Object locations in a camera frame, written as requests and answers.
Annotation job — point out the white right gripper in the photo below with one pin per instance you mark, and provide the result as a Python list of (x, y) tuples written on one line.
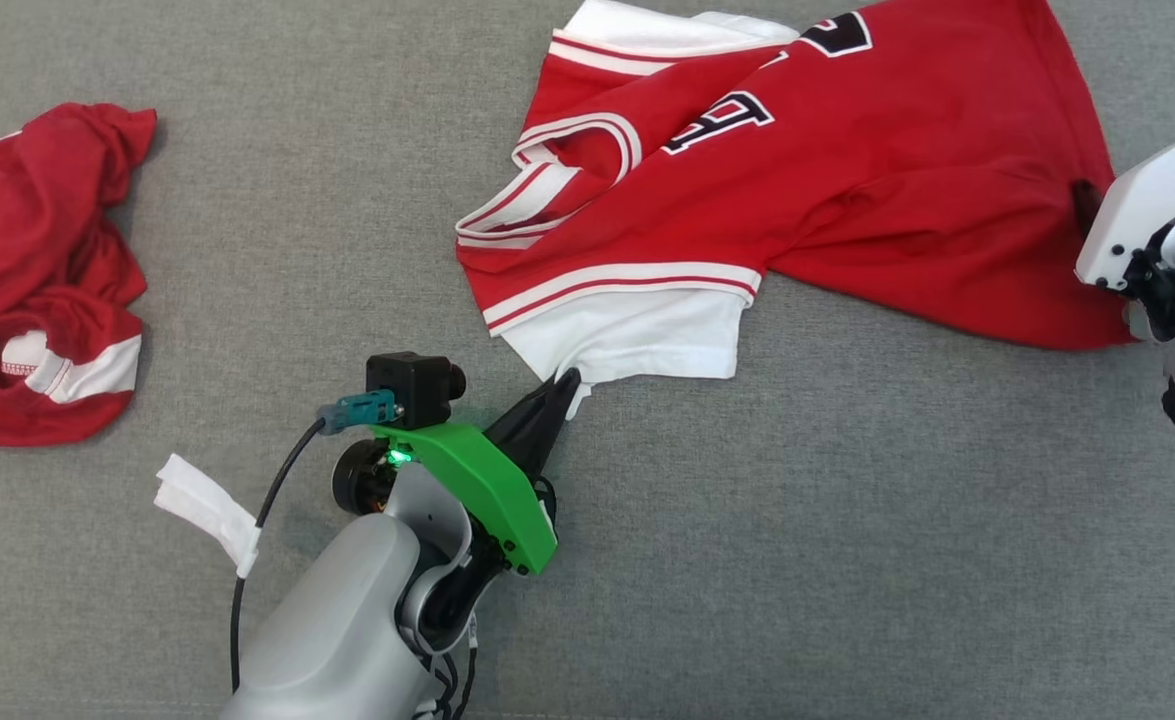
[(1137, 210)]

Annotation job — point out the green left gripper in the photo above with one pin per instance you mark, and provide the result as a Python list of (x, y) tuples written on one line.
[(477, 480)]

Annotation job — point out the red jersey with white sleeves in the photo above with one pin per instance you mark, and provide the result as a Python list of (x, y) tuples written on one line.
[(897, 180)]

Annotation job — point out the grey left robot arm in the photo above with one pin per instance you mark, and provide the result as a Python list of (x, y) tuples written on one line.
[(327, 620)]

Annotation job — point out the white tape tag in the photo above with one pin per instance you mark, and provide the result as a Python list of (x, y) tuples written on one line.
[(202, 505)]

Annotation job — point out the red shorts with white band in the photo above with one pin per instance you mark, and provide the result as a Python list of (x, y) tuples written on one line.
[(27, 250)]

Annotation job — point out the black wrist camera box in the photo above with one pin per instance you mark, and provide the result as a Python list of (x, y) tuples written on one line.
[(412, 385)]

